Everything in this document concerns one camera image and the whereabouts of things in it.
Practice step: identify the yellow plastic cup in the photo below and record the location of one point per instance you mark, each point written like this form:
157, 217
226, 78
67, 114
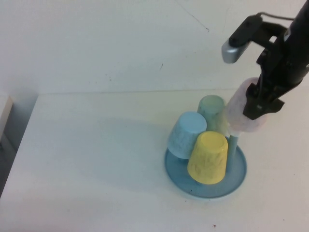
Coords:
207, 159

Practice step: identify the light blue plastic cup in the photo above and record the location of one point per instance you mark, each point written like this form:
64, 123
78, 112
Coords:
186, 135

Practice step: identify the blue round cup stand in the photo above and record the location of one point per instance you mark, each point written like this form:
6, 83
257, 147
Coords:
237, 174

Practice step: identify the pink plastic cup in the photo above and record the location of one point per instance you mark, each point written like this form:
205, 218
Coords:
235, 113

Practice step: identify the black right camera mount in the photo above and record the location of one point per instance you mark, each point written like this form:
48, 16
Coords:
270, 30

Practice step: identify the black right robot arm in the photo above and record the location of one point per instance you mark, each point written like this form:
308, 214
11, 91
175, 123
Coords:
301, 17

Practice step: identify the green plastic cup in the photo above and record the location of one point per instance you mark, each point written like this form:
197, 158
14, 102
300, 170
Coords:
212, 113

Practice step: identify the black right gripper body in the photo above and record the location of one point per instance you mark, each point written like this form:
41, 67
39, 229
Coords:
282, 70

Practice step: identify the beige furniture board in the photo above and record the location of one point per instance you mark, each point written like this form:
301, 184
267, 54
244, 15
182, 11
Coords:
5, 116

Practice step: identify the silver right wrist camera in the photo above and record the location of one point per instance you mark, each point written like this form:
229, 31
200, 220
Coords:
235, 48

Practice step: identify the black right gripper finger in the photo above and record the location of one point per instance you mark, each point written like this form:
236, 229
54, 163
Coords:
262, 106

